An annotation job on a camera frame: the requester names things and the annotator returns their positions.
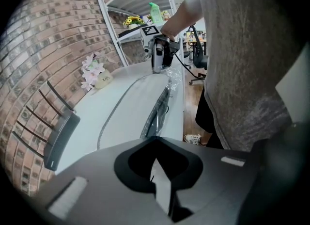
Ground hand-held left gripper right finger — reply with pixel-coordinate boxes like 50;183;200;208
157;136;264;225

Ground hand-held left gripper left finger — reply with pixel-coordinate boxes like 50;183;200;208
31;136;170;225

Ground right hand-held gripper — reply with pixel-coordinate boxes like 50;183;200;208
139;25;181;74

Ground clear plastic bag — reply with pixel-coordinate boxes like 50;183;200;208
96;67;184;151

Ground person's right forearm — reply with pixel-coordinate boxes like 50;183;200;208
159;0;203;42

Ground black office chair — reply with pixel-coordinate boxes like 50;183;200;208
185;25;209;85

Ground green detergent bottle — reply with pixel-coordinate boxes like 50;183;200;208
148;2;164;25

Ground yellow sunflowers in white pot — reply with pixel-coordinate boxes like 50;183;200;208
122;15;146;31

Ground white patterned sneaker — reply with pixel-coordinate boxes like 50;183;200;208
184;133;202;145

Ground white metal shelf rack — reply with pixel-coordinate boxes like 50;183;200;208
91;0;180;67

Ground person's black shorts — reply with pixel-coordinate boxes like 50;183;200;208
195;85;224;150

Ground black router with antennas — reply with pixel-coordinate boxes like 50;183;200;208
11;80;81;172

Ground pink flowers in white pot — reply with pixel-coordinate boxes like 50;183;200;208
80;51;114;92

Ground person's grey t-shirt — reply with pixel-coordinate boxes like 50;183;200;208
190;0;310;152

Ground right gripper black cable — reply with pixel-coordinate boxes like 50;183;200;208
174;51;207;80

